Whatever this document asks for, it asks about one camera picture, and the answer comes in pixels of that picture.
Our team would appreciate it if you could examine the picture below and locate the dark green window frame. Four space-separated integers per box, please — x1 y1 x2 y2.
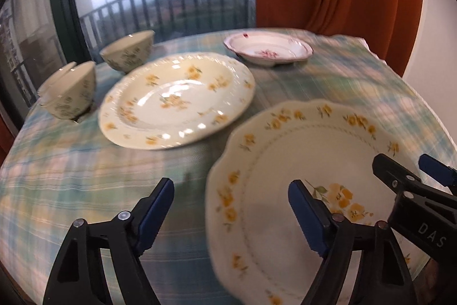
50 0 92 63

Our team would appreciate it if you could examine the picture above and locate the round yellow flower plate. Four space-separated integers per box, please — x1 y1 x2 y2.
98 52 256 150

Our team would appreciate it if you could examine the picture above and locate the black balcony railing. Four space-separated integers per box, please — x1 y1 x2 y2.
80 0 256 51

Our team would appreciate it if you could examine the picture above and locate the scalloped yellow flower plate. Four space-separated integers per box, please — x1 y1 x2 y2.
205 100 418 304

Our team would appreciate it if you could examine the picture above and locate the green floral bowl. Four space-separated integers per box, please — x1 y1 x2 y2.
37 61 77 97
99 30 155 73
39 61 96 121

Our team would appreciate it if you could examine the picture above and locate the red pattern white plate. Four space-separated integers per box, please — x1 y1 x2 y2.
223 31 314 67

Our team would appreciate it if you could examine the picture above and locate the plaid tablecloth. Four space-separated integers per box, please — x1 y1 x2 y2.
1 29 456 304

